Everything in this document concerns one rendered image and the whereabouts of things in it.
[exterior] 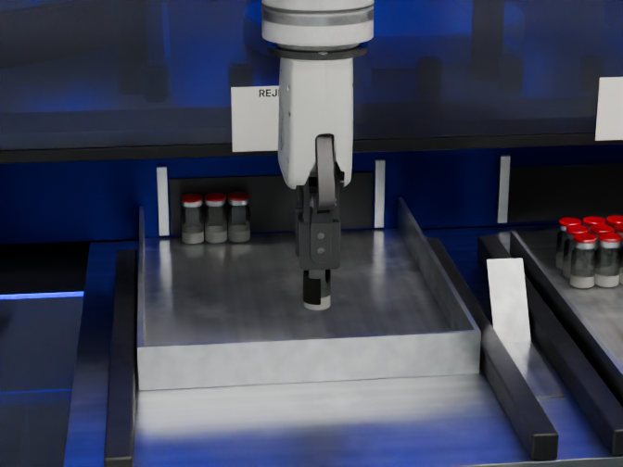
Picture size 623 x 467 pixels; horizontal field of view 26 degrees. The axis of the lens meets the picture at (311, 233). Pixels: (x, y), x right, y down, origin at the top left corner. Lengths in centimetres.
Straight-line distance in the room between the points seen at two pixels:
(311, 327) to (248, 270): 15
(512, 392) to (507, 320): 14
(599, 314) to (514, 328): 9
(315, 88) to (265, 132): 25
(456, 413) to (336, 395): 9
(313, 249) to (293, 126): 11
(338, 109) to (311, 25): 6
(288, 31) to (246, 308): 28
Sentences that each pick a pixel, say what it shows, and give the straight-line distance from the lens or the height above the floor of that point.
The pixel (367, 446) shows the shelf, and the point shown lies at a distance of 94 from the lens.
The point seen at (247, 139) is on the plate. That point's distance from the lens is 123.
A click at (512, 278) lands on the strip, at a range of 112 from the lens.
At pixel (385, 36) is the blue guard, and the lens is 122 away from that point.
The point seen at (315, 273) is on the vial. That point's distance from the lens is 107.
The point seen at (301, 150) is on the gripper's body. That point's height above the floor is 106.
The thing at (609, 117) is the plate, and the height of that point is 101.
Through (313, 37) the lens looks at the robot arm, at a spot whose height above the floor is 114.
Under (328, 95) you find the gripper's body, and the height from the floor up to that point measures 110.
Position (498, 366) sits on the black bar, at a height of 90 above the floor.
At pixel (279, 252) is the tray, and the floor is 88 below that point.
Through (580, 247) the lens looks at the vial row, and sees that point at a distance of 121.
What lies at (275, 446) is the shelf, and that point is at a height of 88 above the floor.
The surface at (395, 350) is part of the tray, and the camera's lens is 103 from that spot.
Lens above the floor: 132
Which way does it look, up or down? 19 degrees down
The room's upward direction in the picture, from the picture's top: straight up
